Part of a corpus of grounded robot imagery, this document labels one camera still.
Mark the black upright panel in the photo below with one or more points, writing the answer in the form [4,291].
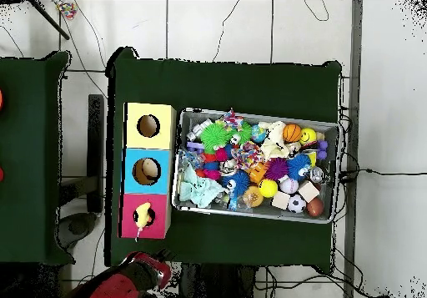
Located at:
[96,144]

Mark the yellow smiley face ball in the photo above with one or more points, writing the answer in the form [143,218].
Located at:
[308,136]

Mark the wooden box with three holes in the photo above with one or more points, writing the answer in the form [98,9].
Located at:
[146,151]

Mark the black and white soccer ball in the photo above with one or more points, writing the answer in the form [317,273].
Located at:
[297,204]

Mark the plain yellow ball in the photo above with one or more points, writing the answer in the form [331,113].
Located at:
[268,188]

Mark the dark green side table cloth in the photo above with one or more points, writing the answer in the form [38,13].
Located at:
[30,144]

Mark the brown football toy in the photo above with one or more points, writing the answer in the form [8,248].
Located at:
[315,207]

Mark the yellow duck plush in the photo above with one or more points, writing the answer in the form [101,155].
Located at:
[143,215]

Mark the orange basketball toy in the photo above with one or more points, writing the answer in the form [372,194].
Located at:
[292,133]

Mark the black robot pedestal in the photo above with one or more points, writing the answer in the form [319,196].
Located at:
[217,283]

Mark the black rod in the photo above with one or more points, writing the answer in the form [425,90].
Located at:
[50,20]

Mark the large green spiky ball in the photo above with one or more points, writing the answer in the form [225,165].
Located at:
[215,137]

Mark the purple spiky ball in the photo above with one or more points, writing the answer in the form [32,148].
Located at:
[276,168]

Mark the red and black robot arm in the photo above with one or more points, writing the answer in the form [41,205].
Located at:
[116,288]

